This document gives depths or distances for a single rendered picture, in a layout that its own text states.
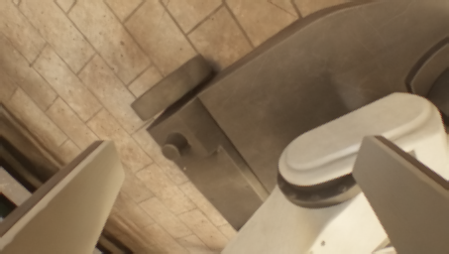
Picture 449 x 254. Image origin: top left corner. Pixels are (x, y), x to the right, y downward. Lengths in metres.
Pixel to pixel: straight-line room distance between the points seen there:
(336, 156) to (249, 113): 0.19
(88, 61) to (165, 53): 0.25
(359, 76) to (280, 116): 0.15
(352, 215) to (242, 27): 0.44
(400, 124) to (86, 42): 0.73
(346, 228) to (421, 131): 0.14
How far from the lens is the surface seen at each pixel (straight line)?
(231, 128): 0.45
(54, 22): 0.82
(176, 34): 0.61
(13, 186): 0.96
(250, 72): 0.40
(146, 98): 0.45
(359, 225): 0.34
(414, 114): 0.32
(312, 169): 0.31
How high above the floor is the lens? 0.56
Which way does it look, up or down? 59 degrees down
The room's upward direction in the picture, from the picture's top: 158 degrees counter-clockwise
